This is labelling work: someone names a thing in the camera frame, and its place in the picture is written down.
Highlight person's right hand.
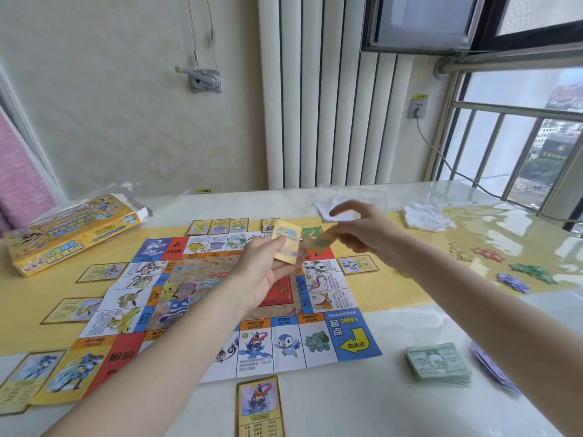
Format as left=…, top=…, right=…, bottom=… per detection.
left=324, top=200, right=413, bottom=275

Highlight grey wall hand crank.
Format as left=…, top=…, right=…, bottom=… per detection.
left=175, top=65, right=223, bottom=94

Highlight yellow cardboard game box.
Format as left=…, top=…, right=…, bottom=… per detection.
left=2, top=194, right=149, bottom=278

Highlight crumpled white tissue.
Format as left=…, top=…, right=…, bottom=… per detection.
left=403, top=202, right=458, bottom=233

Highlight white panel radiator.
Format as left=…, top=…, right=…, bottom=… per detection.
left=257, top=0, right=414, bottom=190

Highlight white sliding door frame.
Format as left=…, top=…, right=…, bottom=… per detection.
left=0, top=66, right=70, bottom=206

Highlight pink curtain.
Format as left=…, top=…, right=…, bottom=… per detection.
left=0, top=107, right=58, bottom=235

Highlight open dark window sash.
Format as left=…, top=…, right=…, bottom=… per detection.
left=362, top=0, right=487, bottom=55

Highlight person's left forearm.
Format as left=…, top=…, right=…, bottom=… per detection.
left=43, top=273, right=257, bottom=437

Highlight grey horizontal pipe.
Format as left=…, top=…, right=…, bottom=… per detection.
left=433, top=51, right=583, bottom=80

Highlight clear plastic bag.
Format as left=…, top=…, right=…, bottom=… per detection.
left=313, top=184, right=389, bottom=215

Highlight grey window guard railing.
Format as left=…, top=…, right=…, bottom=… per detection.
left=434, top=70, right=583, bottom=225

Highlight clear plastic wrapper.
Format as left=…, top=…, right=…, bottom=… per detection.
left=104, top=181, right=190, bottom=211

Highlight white paper sheets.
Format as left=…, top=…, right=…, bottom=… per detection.
left=313, top=201, right=361, bottom=223

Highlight person's right forearm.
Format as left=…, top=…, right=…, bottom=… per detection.
left=392, top=236, right=583, bottom=437

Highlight brown-green game card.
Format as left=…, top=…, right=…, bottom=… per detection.
left=304, top=234, right=338, bottom=256

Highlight stack of purple play money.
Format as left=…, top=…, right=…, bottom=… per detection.
left=470, top=342, right=523, bottom=396

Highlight stack of green play money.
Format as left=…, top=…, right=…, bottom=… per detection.
left=404, top=343, right=473, bottom=388

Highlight yellow table runner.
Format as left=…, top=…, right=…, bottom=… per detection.
left=0, top=205, right=583, bottom=356

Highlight person's left hand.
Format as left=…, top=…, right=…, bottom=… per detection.
left=227, top=235, right=307, bottom=317

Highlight grey power cable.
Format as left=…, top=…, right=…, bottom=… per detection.
left=414, top=114, right=583, bottom=224

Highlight colourful paper game board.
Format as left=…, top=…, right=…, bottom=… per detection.
left=73, top=227, right=383, bottom=397

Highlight stack of yellow game cards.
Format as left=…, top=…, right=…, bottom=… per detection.
left=271, top=219, right=303, bottom=266

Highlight thin wire ropes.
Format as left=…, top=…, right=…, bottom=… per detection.
left=186, top=0, right=218, bottom=72

